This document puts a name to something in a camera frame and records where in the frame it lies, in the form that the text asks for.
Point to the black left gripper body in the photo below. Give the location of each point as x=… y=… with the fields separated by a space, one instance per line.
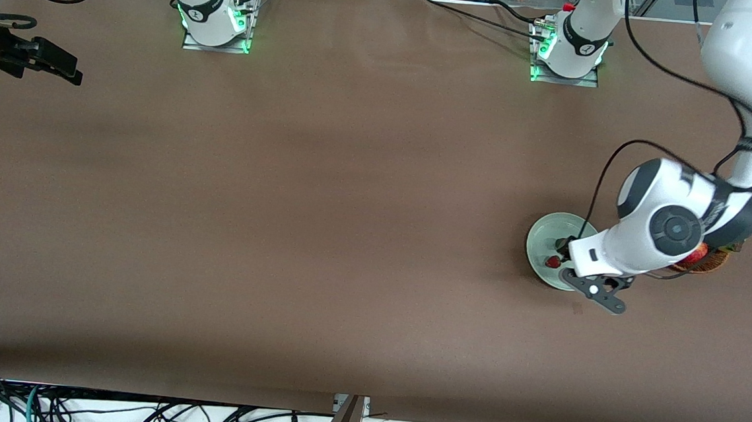
x=567 y=245

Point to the red toy strawberry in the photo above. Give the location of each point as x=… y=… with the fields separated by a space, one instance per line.
x=552 y=262

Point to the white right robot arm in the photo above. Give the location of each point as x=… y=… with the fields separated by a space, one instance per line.
x=205 y=0

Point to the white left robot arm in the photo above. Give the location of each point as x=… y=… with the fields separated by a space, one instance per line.
x=667 y=218

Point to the pale green round plate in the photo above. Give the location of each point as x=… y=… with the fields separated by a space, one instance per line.
x=543 y=239

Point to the red apple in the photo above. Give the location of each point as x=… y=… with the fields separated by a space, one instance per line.
x=696 y=255

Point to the brown wicker basket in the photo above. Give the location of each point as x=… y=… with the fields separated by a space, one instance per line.
x=710 y=264

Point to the matte table cover sheet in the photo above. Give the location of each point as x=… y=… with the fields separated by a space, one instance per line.
x=352 y=169

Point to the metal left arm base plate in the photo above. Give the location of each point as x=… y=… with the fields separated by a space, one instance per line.
x=587 y=82

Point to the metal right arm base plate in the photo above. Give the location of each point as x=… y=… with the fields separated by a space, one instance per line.
x=228 y=48

